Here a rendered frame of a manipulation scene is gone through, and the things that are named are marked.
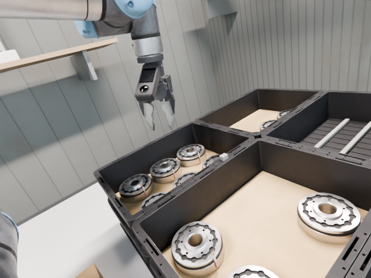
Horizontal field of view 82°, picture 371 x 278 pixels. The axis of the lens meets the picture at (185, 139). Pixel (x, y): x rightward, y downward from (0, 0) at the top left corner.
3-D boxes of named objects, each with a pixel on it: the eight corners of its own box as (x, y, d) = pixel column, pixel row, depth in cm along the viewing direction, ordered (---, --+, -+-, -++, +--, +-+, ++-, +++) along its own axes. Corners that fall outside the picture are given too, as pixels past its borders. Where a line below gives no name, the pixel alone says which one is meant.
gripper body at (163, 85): (174, 93, 66) (167, 52, 61) (168, 102, 59) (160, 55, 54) (150, 95, 68) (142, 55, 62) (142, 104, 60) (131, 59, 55)
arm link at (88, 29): (76, -16, 38) (132, -16, 44) (65, 5, 47) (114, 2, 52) (93, 32, 41) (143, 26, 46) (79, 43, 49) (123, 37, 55)
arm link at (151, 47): (156, 36, 51) (125, 41, 53) (160, 57, 53) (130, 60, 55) (164, 35, 58) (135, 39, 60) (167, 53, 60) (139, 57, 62)
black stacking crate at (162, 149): (148, 262, 47) (130, 225, 42) (107, 201, 70) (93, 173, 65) (260, 171, 65) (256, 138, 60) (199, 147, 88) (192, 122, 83)
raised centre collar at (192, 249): (194, 258, 39) (193, 256, 39) (179, 242, 43) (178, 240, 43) (213, 240, 42) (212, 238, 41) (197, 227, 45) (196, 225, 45)
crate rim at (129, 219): (132, 232, 42) (128, 223, 41) (95, 178, 66) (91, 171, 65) (258, 144, 61) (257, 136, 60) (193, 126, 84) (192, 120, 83)
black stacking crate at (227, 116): (261, 171, 65) (257, 138, 60) (199, 146, 88) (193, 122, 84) (324, 120, 83) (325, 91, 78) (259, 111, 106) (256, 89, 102)
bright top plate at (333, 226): (347, 244, 35) (347, 242, 35) (287, 215, 43) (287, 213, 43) (369, 208, 40) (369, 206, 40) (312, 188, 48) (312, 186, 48)
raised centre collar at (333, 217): (336, 224, 38) (336, 222, 38) (307, 212, 42) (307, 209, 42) (347, 208, 41) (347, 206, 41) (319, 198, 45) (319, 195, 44)
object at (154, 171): (159, 181, 65) (159, 179, 65) (145, 170, 73) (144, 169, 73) (185, 165, 70) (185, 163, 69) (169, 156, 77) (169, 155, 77)
